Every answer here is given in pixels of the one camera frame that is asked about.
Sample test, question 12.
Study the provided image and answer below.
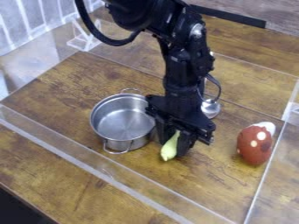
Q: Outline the red spotted toy mushroom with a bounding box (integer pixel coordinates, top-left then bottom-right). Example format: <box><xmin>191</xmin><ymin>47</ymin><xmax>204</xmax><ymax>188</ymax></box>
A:
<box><xmin>236</xmin><ymin>122</ymin><xmax>276</xmax><ymax>166</ymax></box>

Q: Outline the small steel pot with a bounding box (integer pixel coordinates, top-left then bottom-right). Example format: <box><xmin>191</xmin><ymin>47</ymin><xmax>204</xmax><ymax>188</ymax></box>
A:
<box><xmin>89</xmin><ymin>88</ymin><xmax>154</xmax><ymax>155</ymax></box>

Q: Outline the clear acrylic triangle stand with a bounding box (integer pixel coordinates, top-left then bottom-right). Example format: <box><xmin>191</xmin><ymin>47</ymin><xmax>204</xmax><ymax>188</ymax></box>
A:
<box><xmin>66</xmin><ymin>20</ymin><xmax>101</xmax><ymax>52</ymax></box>

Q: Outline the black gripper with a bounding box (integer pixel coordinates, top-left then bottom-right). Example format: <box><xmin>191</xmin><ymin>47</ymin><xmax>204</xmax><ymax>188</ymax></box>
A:
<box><xmin>145</xmin><ymin>94</ymin><xmax>216</xmax><ymax>157</ymax></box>

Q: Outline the black bar on wall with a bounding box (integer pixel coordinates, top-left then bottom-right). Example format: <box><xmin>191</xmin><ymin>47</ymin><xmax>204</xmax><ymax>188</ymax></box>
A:
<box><xmin>191</xmin><ymin>4</ymin><xmax>267</xmax><ymax>29</ymax></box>

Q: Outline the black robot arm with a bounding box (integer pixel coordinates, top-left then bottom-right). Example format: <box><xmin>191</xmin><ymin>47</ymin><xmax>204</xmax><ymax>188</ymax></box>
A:
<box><xmin>102</xmin><ymin>0</ymin><xmax>216</xmax><ymax>156</ymax></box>

